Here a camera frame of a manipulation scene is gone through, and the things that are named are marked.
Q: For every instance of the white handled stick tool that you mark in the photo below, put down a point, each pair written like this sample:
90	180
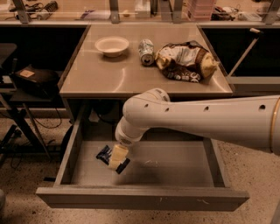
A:
257	34

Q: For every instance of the black box with label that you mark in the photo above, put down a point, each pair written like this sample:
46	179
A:
41	83

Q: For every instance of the green white soda can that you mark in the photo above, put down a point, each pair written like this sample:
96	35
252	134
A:
146	52

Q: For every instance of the white paper bowl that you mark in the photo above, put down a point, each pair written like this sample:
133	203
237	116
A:
112	46

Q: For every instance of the crumpled brown chip bag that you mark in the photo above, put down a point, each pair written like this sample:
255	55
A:
188	61

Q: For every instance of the black desk frame left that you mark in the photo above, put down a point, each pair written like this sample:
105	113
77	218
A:
23	119

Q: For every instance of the pink stacked trays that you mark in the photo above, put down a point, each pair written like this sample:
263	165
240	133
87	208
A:
200	10

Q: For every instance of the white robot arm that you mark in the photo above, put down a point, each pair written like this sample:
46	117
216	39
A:
252	122

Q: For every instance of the dark blue snack bar wrapper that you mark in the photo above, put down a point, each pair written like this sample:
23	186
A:
106	154

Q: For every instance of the grey open drawer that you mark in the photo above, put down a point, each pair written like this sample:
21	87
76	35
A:
168	170

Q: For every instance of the grey counter cabinet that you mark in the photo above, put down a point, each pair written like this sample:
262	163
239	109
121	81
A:
91	75

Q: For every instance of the padded gripper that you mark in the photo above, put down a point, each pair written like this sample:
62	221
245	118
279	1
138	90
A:
124	139

